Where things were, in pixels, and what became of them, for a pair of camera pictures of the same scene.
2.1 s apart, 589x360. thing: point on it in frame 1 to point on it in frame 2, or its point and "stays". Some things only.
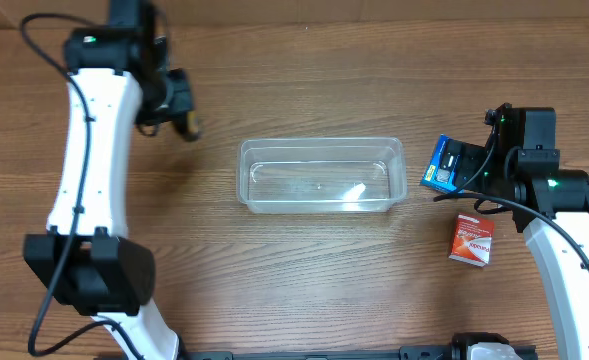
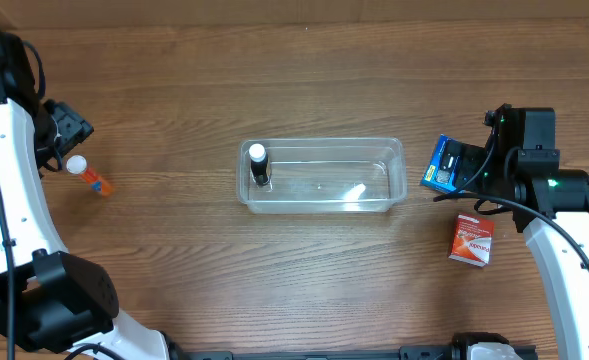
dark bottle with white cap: x=188 y=126 to x=259 y=164
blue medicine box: x=442 y=169 stays
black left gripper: x=182 y=106 to x=67 y=129
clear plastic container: x=321 y=175 stays
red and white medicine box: x=472 y=240 stays
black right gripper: x=469 y=154 stays
